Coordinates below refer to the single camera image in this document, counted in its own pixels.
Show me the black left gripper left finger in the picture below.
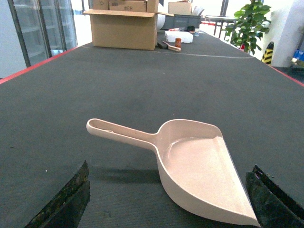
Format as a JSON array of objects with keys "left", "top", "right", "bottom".
[{"left": 25, "top": 161, "right": 90, "bottom": 228}]

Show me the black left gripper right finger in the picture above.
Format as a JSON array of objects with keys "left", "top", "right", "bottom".
[{"left": 246, "top": 165, "right": 304, "bottom": 228}]

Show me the beige plastic dustpan scoop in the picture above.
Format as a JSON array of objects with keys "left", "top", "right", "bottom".
[{"left": 86, "top": 118, "right": 259, "bottom": 226}]

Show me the yellow black striped bollard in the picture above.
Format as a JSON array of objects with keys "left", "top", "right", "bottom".
[{"left": 261, "top": 41, "right": 274, "bottom": 65}]

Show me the glass door cabinet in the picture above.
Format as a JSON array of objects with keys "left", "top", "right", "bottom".
[{"left": 8, "top": 0, "right": 77, "bottom": 67}]

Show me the green potted plant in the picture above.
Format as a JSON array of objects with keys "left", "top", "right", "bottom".
[{"left": 225, "top": 0, "right": 271, "bottom": 54}]

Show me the white foam block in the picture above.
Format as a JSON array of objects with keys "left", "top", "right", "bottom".
[{"left": 165, "top": 31, "right": 193, "bottom": 43}]

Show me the orange can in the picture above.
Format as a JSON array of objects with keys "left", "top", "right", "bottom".
[{"left": 175, "top": 38, "right": 181, "bottom": 48}]

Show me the large cardboard box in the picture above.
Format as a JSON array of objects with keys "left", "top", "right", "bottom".
[{"left": 83, "top": 0, "right": 174, "bottom": 50}]

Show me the grey plastic crate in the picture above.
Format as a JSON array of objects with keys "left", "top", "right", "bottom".
[{"left": 162, "top": 14, "right": 201, "bottom": 30}]

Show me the small cardboard box on crate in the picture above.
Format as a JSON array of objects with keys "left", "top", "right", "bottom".
[{"left": 168, "top": 1, "right": 192, "bottom": 15}]

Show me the wooden handled brush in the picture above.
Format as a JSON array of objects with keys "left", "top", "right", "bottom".
[{"left": 157, "top": 41, "right": 181, "bottom": 52}]

